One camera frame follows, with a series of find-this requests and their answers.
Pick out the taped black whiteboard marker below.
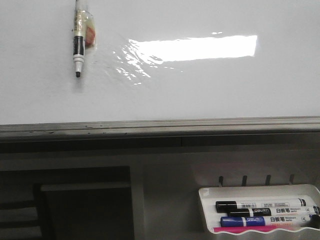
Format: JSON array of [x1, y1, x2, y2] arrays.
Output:
[[72, 0, 96, 78]]

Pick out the white whiteboard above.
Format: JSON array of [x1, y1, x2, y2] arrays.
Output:
[[0, 0, 320, 141]]

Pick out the white plastic marker tray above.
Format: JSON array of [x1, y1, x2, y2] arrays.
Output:
[[197, 184, 320, 240]]

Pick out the black capped marker top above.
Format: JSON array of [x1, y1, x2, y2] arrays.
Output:
[[215, 197, 315, 213]]

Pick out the black capped marker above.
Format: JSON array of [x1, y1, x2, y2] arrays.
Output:
[[227, 205, 320, 217], [215, 197, 315, 213]]

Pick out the dark chair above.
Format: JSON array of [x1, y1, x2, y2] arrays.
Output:
[[0, 166, 134, 240]]

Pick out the black capped marker middle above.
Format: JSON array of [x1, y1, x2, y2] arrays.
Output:
[[227, 205, 320, 217]]

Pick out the blue capped marker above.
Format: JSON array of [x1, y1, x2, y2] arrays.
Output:
[[220, 214, 313, 227]]

